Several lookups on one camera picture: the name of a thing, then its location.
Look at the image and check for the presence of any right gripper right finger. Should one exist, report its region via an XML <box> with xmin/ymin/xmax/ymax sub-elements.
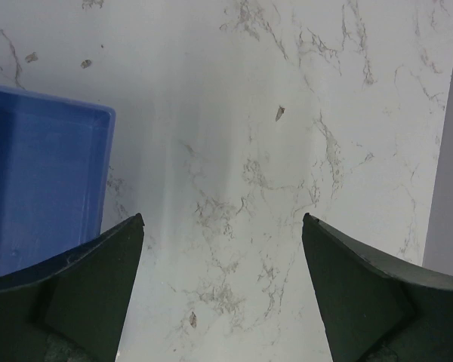
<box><xmin>302</xmin><ymin>213</ymin><xmax>453</xmax><ymax>361</ymax></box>

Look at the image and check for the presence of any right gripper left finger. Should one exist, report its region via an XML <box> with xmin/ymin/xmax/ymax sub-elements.
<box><xmin>0</xmin><ymin>214</ymin><xmax>144</xmax><ymax>361</ymax></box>

